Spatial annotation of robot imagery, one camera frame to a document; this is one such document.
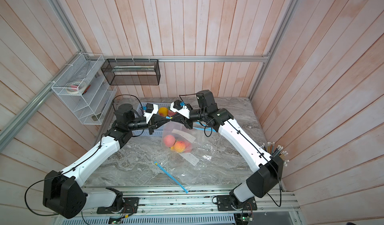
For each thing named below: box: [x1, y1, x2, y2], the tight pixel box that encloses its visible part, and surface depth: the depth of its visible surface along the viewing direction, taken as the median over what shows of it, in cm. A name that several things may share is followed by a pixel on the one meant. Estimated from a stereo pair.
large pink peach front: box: [163, 134, 176, 148], surface depth 84 cm
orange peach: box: [173, 140, 186, 153], surface depth 84 cm
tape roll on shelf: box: [66, 81, 86, 94], surface depth 75 cm
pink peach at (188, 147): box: [184, 141, 192, 153], surface depth 87 cm
